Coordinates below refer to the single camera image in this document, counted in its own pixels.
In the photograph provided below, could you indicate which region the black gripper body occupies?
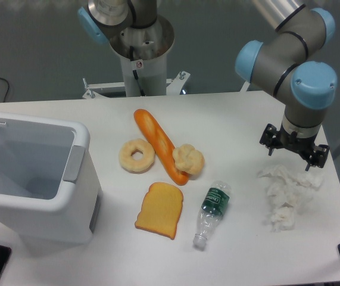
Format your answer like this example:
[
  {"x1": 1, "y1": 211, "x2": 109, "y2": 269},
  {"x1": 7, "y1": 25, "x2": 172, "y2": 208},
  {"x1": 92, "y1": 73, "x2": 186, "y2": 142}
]
[{"x1": 274, "y1": 122, "x2": 317, "y2": 156}]

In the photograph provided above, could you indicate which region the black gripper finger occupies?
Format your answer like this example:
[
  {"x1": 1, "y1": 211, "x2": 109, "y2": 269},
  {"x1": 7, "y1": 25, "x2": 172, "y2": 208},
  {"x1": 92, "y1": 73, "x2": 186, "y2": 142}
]
[
  {"x1": 260, "y1": 123, "x2": 280, "y2": 156},
  {"x1": 304, "y1": 144, "x2": 329, "y2": 171}
]

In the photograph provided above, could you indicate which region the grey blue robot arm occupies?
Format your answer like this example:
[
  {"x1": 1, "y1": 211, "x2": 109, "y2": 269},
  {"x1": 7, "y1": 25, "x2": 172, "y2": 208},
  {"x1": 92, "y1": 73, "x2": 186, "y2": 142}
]
[{"x1": 235, "y1": 1, "x2": 338, "y2": 168}]

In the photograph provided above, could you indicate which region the round knotted bread roll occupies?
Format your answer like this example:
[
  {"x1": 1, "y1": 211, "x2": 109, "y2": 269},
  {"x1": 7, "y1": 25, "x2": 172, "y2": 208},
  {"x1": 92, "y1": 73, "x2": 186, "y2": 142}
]
[{"x1": 172, "y1": 144, "x2": 205, "y2": 175}]

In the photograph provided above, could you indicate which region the toast bread slice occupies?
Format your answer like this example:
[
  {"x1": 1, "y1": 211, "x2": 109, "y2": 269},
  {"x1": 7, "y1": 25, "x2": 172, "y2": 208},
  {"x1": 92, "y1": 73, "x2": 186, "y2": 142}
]
[{"x1": 135, "y1": 182, "x2": 183, "y2": 240}]

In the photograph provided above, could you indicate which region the crumpled white tissue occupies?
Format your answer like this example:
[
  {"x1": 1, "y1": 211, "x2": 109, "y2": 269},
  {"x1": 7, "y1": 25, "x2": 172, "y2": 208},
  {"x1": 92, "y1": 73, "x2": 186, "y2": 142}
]
[{"x1": 257, "y1": 164, "x2": 324, "y2": 232}]

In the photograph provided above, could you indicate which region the empty plastic water bottle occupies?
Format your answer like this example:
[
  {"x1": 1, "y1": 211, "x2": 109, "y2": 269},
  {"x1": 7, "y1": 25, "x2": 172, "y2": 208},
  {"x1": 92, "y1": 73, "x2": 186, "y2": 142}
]
[{"x1": 193, "y1": 181, "x2": 232, "y2": 250}]

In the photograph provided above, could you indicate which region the orange baguette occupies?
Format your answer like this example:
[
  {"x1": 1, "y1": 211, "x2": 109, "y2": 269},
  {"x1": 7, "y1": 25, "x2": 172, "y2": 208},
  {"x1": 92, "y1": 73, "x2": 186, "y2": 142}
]
[{"x1": 133, "y1": 109, "x2": 189, "y2": 186}]

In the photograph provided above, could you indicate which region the white trash bin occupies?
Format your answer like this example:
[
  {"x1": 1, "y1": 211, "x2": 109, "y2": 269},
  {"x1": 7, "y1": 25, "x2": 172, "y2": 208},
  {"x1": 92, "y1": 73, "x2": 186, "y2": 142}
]
[{"x1": 0, "y1": 113, "x2": 102, "y2": 244}]

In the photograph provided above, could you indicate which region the ring shaped bread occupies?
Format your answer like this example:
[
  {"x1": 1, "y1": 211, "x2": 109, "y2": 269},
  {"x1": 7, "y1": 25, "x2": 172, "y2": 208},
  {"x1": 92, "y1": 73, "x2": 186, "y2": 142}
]
[{"x1": 118, "y1": 138, "x2": 155, "y2": 173}]

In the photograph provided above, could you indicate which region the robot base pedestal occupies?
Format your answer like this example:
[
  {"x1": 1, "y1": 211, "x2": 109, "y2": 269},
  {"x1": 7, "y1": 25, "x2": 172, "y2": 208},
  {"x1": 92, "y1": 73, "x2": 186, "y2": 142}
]
[{"x1": 77, "y1": 1, "x2": 190, "y2": 97}]

